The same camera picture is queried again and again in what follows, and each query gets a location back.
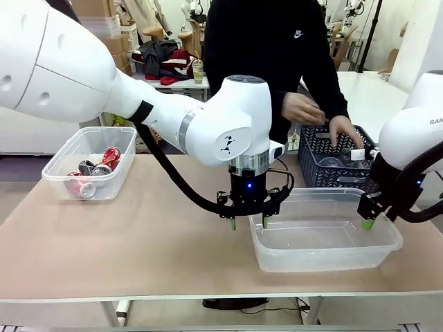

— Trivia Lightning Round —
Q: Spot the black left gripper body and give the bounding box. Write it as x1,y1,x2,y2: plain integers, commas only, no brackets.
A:
228,171,271,217

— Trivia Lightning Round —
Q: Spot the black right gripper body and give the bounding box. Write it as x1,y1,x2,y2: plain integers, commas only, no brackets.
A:
366,154,399,209

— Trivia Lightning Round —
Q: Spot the black lattice plastic basket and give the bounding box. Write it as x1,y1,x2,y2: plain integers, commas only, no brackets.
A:
297,124,380,194

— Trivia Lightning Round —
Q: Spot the crushed black silver can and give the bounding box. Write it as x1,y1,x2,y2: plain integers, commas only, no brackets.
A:
78,159,96,176

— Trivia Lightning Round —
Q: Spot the crushed red white can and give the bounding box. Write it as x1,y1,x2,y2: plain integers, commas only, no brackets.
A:
65,172,97,200

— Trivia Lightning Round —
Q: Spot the clear plastic bin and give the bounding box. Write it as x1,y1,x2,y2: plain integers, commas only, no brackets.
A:
248,187,404,273
41,126,138,201

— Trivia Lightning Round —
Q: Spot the person's left forearm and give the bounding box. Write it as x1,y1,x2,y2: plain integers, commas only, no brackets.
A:
320,67,350,121

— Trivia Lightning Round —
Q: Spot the white lattice basket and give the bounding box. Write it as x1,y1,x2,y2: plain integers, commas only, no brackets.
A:
119,22,138,53

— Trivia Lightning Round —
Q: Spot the person's left hand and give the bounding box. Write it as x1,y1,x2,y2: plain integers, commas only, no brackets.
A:
327,115,365,150

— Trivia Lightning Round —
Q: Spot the person's right hand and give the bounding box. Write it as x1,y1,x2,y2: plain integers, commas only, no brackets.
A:
280,92,328,125

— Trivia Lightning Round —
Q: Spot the clear plastic bottle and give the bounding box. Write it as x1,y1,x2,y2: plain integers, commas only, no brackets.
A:
317,156,373,171

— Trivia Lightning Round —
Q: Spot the large white table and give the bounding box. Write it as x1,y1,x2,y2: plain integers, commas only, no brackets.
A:
300,71,413,139

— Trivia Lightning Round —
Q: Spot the white table leg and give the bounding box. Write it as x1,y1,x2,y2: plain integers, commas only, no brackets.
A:
100,299,132,328
297,296,325,326

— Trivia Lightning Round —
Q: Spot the plastic drink cup with straw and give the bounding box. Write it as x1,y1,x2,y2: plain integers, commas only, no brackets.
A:
192,50,205,85

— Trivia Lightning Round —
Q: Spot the white folding table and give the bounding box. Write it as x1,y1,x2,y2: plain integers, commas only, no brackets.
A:
131,73,211,103

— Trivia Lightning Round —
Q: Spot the wooden chair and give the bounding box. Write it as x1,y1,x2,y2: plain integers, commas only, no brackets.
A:
327,22,359,73

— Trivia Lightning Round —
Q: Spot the black tripod pole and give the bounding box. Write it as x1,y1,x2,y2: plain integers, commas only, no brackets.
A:
358,0,383,73

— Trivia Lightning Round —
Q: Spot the pile of clothes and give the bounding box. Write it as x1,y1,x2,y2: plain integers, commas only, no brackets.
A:
145,49,205,87

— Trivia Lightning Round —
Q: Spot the person in black sweater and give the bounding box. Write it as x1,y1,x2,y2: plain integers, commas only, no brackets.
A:
203,0,350,155

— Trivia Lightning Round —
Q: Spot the dark grey garment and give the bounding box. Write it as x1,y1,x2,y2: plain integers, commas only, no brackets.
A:
138,39,179,76

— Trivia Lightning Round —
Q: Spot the tan mannequin foot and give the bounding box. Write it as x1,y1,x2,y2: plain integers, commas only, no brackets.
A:
142,24,173,43
178,19,204,56

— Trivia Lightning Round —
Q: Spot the white plastic crate stack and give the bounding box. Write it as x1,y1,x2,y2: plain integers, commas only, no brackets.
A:
88,15,122,39

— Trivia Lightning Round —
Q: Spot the tall brown cardboard box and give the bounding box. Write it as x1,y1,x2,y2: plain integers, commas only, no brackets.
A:
75,0,114,18

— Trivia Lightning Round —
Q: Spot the thin black camera cable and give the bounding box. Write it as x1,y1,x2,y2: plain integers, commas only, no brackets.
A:
268,168,296,203

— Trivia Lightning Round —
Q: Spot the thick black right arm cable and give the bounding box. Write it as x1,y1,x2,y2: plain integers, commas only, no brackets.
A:
390,140,443,223

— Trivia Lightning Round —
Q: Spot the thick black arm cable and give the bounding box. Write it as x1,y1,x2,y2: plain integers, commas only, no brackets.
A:
390,140,443,223
133,120,236,219

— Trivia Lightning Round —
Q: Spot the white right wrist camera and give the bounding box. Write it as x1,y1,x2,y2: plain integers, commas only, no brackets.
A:
351,148,379,162

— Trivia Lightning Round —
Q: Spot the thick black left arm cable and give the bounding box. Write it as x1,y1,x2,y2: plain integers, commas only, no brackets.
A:
133,120,236,219

